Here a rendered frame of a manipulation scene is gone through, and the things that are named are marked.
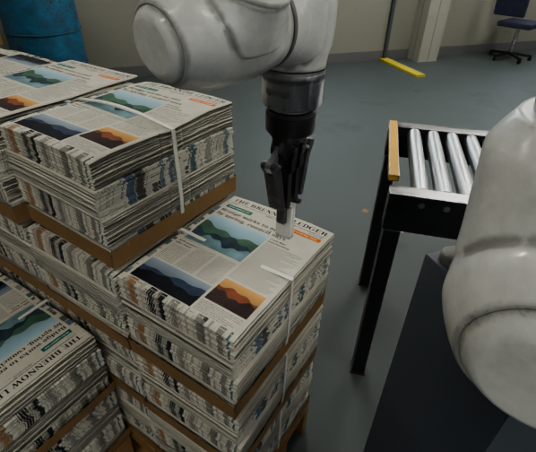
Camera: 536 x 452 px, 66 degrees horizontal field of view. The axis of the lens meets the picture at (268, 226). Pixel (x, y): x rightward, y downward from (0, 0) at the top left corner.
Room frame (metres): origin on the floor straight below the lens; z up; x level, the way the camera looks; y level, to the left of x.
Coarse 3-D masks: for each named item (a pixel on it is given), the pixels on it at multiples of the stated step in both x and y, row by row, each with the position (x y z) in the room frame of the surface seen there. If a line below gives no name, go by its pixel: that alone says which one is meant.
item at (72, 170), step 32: (0, 128) 0.75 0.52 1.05; (32, 128) 0.73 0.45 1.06; (64, 128) 0.73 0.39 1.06; (96, 128) 0.73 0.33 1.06; (128, 128) 0.74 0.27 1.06; (32, 160) 0.70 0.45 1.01; (64, 160) 0.63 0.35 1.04; (96, 160) 0.61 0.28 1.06; (128, 160) 0.66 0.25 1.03; (160, 160) 0.72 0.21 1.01; (32, 192) 0.71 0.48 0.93; (64, 192) 0.64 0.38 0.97; (96, 192) 0.60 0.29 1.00; (128, 192) 0.65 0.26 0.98; (160, 192) 0.70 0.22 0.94; (64, 224) 0.68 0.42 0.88; (96, 224) 0.60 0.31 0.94; (128, 224) 0.63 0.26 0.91
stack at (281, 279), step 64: (64, 256) 0.67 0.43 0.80; (192, 256) 0.64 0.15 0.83; (256, 256) 0.65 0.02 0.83; (320, 256) 0.69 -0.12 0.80; (128, 320) 0.57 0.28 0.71; (192, 320) 0.48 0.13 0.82; (256, 320) 0.49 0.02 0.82; (128, 384) 0.61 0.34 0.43; (192, 448) 0.50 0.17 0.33; (256, 448) 0.50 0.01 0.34
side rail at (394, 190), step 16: (400, 192) 0.97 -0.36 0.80; (416, 192) 0.97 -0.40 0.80; (432, 192) 0.98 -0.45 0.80; (400, 208) 0.96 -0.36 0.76; (416, 208) 0.95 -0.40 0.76; (432, 208) 0.94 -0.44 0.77; (448, 208) 0.93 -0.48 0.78; (464, 208) 0.92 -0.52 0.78; (384, 224) 0.97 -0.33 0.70; (400, 224) 0.96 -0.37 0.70; (416, 224) 0.95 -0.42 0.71; (432, 224) 0.94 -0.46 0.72; (448, 224) 0.93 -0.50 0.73
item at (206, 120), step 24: (96, 96) 0.92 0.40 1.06; (120, 96) 0.92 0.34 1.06; (144, 96) 0.92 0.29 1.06; (168, 96) 0.92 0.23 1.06; (192, 96) 0.93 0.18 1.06; (192, 120) 0.80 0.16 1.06; (216, 120) 0.86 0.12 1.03; (192, 144) 0.79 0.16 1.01; (216, 144) 0.85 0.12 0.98; (192, 168) 0.78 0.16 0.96; (216, 168) 0.84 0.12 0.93; (192, 192) 0.77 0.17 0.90
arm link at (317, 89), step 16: (272, 80) 0.56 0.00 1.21; (288, 80) 0.55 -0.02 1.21; (304, 80) 0.55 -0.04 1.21; (320, 80) 0.57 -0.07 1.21; (272, 96) 0.56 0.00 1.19; (288, 96) 0.55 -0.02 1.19; (304, 96) 0.55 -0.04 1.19; (320, 96) 0.57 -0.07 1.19; (288, 112) 0.55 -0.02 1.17; (304, 112) 0.57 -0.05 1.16
